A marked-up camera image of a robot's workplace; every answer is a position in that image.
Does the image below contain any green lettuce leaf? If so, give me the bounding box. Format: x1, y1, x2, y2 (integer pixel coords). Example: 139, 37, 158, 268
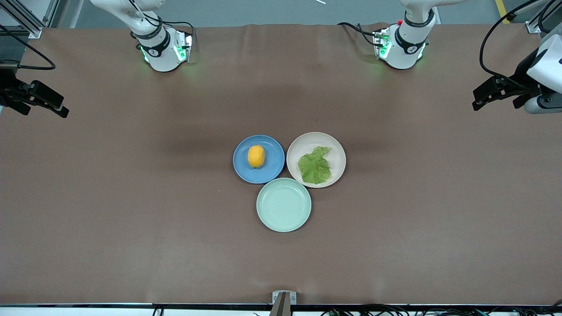
297, 146, 333, 185

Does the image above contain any yellow lemon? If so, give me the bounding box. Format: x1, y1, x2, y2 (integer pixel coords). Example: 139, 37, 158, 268
247, 145, 266, 169

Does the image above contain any grey rod with black tip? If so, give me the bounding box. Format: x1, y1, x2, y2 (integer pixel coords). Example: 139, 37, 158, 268
506, 0, 541, 22

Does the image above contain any brown table cover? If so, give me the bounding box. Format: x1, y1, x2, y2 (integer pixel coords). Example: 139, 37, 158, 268
0, 23, 562, 306

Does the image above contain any beige plate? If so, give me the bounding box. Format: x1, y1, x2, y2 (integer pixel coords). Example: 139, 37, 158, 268
286, 132, 347, 189

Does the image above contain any blue plate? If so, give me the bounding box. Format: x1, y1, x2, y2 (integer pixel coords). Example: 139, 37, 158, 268
233, 134, 286, 184

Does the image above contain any mint green plate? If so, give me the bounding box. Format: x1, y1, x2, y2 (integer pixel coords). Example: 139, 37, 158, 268
256, 177, 312, 233

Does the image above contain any aluminium frame profile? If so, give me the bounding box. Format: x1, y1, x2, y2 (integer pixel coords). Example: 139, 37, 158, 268
525, 0, 562, 35
0, 0, 60, 40

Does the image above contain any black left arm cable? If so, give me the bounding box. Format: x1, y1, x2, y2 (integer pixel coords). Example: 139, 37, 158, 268
479, 0, 562, 86

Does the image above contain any black base power cable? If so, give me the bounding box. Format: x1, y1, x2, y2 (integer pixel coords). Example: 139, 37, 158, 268
337, 22, 381, 47

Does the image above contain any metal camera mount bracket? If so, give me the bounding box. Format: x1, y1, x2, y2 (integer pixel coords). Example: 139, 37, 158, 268
269, 290, 297, 316

